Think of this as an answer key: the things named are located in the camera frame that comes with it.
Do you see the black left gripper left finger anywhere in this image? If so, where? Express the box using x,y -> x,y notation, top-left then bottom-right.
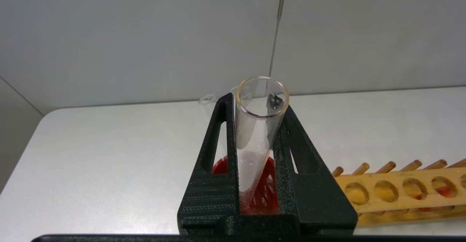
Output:
177,93 -> 241,222

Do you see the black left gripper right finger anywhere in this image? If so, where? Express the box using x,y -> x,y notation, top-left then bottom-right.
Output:
267,95 -> 358,221

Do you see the red pigment glass test tube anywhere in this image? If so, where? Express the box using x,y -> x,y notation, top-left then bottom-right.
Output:
236,76 -> 290,202

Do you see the wooden test tube rack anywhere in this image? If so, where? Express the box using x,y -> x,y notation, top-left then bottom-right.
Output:
332,158 -> 466,228

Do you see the empty clear glass test tube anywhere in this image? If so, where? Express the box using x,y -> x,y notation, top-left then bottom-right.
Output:
198,94 -> 219,126

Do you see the dark red plastic cup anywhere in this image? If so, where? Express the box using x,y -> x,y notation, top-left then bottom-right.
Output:
211,155 -> 280,215

